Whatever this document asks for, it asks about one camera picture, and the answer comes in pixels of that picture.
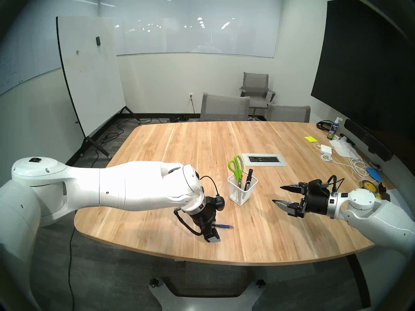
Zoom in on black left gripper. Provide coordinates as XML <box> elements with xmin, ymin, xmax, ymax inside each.
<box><xmin>189</xmin><ymin>203</ymin><xmax>221</xmax><ymax>243</ymax></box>

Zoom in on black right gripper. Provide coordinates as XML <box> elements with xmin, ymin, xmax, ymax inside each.
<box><xmin>271</xmin><ymin>183</ymin><xmax>338</xmax><ymax>218</ymax></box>

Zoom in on white mesh pen holder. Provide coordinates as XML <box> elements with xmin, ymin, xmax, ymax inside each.
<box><xmin>227</xmin><ymin>175</ymin><xmax>259</xmax><ymax>206</ymax></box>

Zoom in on green handled scissors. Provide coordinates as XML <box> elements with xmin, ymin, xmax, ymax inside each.
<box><xmin>228</xmin><ymin>155</ymin><xmax>244</xmax><ymax>188</ymax></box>

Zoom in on grey table power outlet panel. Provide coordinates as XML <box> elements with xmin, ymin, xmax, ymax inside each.
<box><xmin>242</xmin><ymin>153</ymin><xmax>288</xmax><ymax>167</ymax></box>

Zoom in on whiteboard cleaner spray bottle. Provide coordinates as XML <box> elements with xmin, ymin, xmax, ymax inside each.
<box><xmin>326</xmin><ymin>116</ymin><xmax>343</xmax><ymax>140</ymax></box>

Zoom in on grey mesh-back chair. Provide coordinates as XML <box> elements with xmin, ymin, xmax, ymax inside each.
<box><xmin>200</xmin><ymin>92</ymin><xmax>251</xmax><ymax>122</ymax></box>
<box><xmin>266</xmin><ymin>104</ymin><xmax>311</xmax><ymax>123</ymax></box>

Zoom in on blue flat plastic object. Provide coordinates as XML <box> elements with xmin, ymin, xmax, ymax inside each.
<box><xmin>366</xmin><ymin>168</ymin><xmax>385</xmax><ymax>183</ymax></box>

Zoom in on black video sound bar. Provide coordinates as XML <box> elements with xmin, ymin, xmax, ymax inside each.
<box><xmin>344</xmin><ymin>119</ymin><xmax>393</xmax><ymax>162</ymax></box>

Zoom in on grey armrest swivel chair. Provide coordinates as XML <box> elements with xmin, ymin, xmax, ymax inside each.
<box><xmin>239</xmin><ymin>72</ymin><xmax>276</xmax><ymax>120</ymax></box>

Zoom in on rolling whiteboard on stand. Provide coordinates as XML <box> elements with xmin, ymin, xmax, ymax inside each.
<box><xmin>56</xmin><ymin>16</ymin><xmax>142</xmax><ymax>159</ymax></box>

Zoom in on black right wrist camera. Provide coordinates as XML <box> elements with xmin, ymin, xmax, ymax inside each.
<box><xmin>308</xmin><ymin>179</ymin><xmax>331</xmax><ymax>196</ymax></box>

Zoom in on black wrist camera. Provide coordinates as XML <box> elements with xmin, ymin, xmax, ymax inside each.
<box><xmin>207</xmin><ymin>197</ymin><xmax>226</xmax><ymax>212</ymax></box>
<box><xmin>308</xmin><ymin>179</ymin><xmax>331</xmax><ymax>196</ymax></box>

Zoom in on black left gripper cable loop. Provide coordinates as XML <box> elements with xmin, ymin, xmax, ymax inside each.
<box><xmin>173</xmin><ymin>209</ymin><xmax>203</xmax><ymax>236</ymax></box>

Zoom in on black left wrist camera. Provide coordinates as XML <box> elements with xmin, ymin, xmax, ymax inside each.
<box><xmin>207</xmin><ymin>197</ymin><xmax>226</xmax><ymax>212</ymax></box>

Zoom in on right camera cable orange plug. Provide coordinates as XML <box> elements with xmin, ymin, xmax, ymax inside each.
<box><xmin>321</xmin><ymin>175</ymin><xmax>346</xmax><ymax>195</ymax></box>

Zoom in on camera cable orange plug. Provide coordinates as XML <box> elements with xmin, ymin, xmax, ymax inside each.
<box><xmin>321</xmin><ymin>175</ymin><xmax>346</xmax><ymax>195</ymax></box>
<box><xmin>199</xmin><ymin>175</ymin><xmax>222</xmax><ymax>201</ymax></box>

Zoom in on left camera cable orange plug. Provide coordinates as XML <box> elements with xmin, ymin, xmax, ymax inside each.
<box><xmin>199</xmin><ymin>175</ymin><xmax>222</xmax><ymax>201</ymax></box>

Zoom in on white charger with cable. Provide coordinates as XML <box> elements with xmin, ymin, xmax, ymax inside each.
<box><xmin>312</xmin><ymin>143</ymin><xmax>371</xmax><ymax>182</ymax></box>

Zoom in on large black wall screen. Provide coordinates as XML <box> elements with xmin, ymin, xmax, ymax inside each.
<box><xmin>310</xmin><ymin>0</ymin><xmax>415</xmax><ymax>152</ymax></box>

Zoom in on wall mounted glass whiteboard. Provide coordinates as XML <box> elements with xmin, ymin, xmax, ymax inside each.
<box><xmin>115</xmin><ymin>0</ymin><xmax>280</xmax><ymax>59</ymax></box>

